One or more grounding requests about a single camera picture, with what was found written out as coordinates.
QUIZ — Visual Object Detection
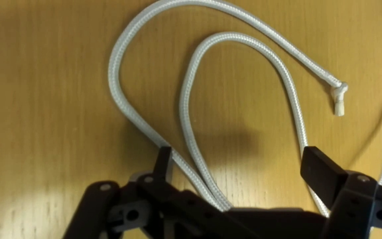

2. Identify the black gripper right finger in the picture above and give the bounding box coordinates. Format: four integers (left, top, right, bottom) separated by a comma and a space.
299, 146, 382, 239

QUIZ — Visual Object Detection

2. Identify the white braided rope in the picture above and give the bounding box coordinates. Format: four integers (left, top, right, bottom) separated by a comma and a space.
107, 0, 382, 219

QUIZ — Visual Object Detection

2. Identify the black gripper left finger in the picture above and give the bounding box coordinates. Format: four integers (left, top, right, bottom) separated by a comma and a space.
62, 145, 262, 239

